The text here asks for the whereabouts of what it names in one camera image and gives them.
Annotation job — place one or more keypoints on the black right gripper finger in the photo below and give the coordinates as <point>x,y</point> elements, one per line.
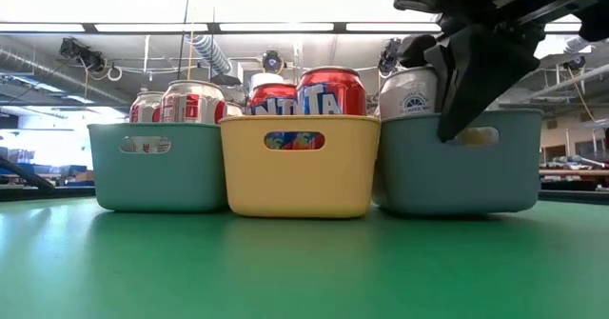
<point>485,71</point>
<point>418,50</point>

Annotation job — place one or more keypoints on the red Fanta can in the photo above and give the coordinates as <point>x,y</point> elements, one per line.
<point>333,93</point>
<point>271,100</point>

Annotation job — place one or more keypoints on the blue-grey plastic bin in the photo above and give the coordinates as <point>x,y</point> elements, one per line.
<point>428,176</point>

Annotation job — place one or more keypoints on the silver Diet Coke can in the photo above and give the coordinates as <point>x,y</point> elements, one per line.
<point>190,102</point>
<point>145,107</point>

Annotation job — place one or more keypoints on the yellow plastic bin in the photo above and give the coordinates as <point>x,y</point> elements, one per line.
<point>300,185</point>

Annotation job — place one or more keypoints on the teal plastic bin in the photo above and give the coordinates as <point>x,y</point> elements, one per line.
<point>157,181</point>

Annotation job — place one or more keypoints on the wooden workbench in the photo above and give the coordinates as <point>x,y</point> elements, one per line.
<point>571,172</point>

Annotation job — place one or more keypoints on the round black ceiling device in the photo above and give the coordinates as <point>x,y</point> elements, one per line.
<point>272,62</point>

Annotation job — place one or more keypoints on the white cylindrical tank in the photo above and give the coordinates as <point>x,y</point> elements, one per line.
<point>266,78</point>

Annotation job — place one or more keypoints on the blue crates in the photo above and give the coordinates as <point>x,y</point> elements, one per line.
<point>62,169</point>

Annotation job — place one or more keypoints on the black curved object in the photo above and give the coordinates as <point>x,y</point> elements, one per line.
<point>28,176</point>

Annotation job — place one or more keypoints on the black ceiling-mounted camera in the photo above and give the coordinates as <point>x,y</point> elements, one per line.
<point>387,59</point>
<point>81,52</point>

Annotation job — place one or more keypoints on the black dome camera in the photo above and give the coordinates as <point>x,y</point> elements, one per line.
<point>575,62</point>

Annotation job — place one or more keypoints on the large silver ceiling duct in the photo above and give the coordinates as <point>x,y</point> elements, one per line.
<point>575,45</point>

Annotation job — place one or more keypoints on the silver flexible ventilation duct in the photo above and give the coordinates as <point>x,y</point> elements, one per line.
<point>211,54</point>

